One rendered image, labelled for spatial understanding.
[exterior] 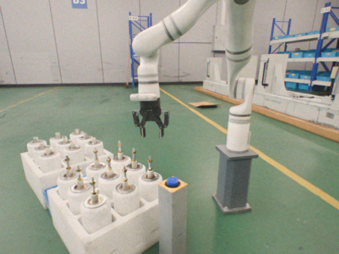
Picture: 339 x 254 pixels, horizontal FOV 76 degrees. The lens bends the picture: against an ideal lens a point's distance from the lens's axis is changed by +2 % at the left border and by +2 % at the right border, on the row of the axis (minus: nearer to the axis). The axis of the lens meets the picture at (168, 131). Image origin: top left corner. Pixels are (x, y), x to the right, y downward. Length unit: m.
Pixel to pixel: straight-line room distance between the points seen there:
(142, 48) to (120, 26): 6.48
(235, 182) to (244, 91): 0.42
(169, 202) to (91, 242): 0.26
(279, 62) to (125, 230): 3.17
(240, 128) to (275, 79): 2.54
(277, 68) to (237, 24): 2.81
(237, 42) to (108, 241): 0.76
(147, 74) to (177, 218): 0.49
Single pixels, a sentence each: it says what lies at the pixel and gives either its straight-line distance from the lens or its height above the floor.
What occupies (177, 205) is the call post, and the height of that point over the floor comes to 0.25.
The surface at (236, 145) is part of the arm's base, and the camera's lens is 1.02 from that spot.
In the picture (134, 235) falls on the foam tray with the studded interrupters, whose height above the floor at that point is 0.10.
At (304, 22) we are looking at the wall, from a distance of 9.61.
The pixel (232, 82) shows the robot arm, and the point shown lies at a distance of 0.93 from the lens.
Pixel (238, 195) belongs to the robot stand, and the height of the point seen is 0.09.
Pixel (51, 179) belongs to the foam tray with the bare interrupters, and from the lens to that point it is 1.22.
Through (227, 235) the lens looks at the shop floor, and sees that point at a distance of 1.04.
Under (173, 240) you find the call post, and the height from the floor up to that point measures 0.13.
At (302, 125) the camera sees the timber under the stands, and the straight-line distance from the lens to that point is 2.76.
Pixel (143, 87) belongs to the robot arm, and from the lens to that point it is 0.75.
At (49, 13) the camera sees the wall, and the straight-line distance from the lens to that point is 7.46.
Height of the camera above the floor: 0.69
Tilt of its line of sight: 18 degrees down
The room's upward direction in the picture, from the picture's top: straight up
